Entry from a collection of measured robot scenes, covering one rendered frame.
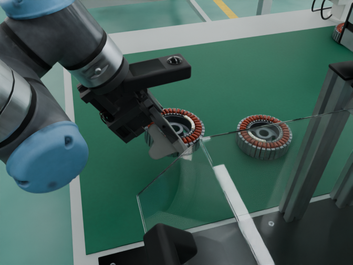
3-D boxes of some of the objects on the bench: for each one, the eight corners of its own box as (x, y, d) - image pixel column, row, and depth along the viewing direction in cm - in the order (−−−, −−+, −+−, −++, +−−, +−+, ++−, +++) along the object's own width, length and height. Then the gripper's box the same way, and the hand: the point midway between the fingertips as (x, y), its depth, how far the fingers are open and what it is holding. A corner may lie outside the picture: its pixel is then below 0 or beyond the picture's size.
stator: (253, 119, 77) (256, 106, 75) (297, 141, 71) (302, 129, 69) (225, 143, 71) (226, 131, 68) (270, 171, 65) (274, 158, 63)
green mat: (85, 255, 53) (85, 254, 53) (70, 62, 96) (69, 61, 96) (529, 143, 71) (530, 142, 71) (349, 23, 115) (349, 23, 114)
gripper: (67, 60, 55) (133, 125, 70) (89, 129, 43) (164, 190, 58) (107, 29, 55) (165, 101, 69) (142, 89, 42) (204, 162, 57)
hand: (176, 132), depth 63 cm, fingers closed on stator, 13 cm apart
